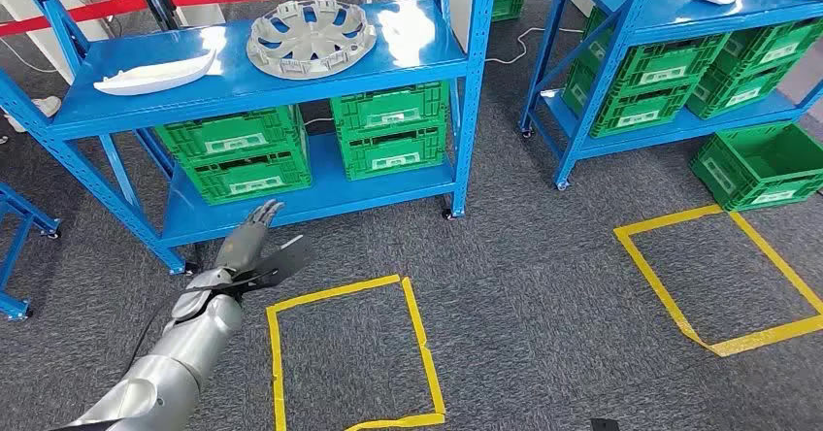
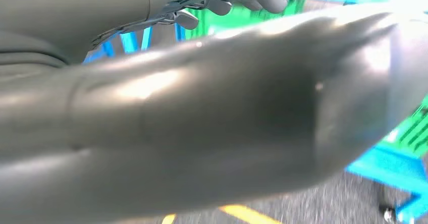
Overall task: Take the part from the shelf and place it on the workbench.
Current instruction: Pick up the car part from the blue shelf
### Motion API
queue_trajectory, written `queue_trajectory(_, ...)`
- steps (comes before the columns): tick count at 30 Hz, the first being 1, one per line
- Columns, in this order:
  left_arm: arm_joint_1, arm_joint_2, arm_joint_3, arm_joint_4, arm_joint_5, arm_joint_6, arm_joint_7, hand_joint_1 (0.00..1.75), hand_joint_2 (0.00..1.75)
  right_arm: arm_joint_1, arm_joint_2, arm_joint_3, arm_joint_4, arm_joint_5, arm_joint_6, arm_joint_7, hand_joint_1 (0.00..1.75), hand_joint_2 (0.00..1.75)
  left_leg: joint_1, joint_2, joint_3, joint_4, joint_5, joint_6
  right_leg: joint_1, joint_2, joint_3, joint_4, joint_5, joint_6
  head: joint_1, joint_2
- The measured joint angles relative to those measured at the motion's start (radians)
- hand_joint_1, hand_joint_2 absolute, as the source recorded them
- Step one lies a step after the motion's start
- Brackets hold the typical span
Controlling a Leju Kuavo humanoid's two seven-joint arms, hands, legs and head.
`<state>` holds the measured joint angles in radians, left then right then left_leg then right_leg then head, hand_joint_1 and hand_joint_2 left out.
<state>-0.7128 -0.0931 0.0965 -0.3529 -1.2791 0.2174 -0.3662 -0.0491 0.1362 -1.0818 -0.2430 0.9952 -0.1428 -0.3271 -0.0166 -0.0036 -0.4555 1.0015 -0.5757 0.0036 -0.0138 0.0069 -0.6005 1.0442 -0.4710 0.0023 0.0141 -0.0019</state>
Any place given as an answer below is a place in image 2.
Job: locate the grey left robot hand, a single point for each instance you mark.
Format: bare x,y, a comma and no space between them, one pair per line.
83,12

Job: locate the robot body shell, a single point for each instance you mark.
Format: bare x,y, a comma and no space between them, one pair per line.
200,115

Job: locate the green plastic crate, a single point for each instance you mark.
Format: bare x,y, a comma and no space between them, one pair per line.
247,18
414,132

